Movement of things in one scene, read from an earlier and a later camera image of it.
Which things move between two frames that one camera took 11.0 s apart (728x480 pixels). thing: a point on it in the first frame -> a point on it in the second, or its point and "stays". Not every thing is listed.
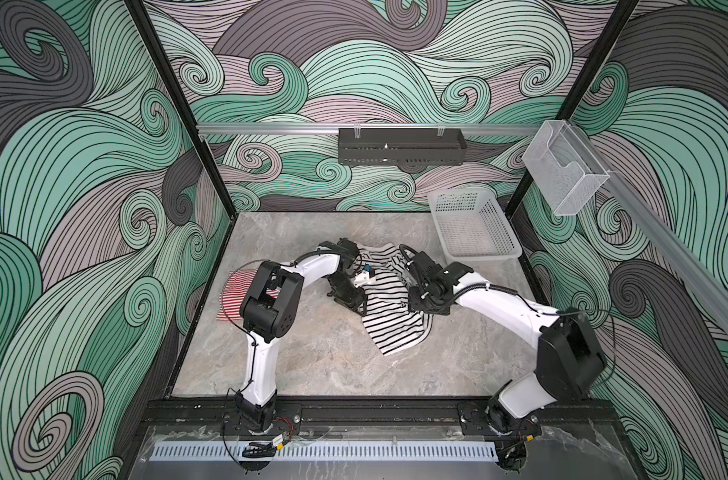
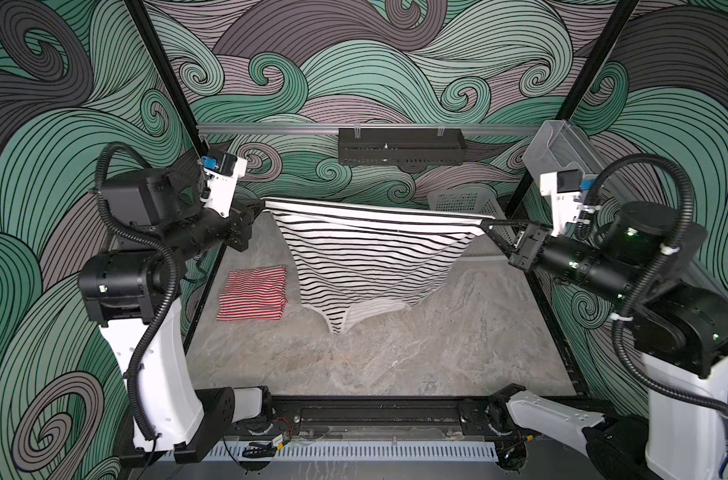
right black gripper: x=414 y=304 -> x=545 y=250
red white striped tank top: x=233 y=293 stays
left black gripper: x=354 y=301 -> x=241 y=221
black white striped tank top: x=387 y=315 -> x=350 y=253
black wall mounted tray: x=401 y=146 stays
